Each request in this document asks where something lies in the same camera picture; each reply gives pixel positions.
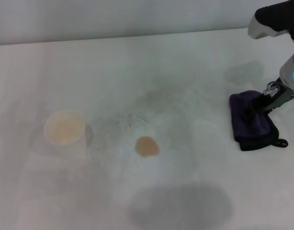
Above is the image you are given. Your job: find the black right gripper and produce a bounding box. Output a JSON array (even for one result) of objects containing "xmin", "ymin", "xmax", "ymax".
[{"xmin": 245, "ymin": 78, "xmax": 294, "ymax": 118}]

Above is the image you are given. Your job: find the purple rag with black edge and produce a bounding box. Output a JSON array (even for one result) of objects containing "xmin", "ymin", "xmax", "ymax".
[{"xmin": 229, "ymin": 90, "xmax": 289, "ymax": 152}]

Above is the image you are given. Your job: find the white paper cup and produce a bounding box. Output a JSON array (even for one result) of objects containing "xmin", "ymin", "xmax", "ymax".
[{"xmin": 43, "ymin": 109, "xmax": 88, "ymax": 158}]

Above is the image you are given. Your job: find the brown water stain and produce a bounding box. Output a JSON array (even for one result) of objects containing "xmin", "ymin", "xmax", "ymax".
[{"xmin": 134, "ymin": 136, "xmax": 161, "ymax": 159}]

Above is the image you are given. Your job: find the silver right wrist connector plug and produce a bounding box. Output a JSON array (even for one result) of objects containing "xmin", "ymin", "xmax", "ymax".
[{"xmin": 262, "ymin": 82, "xmax": 282, "ymax": 97}]

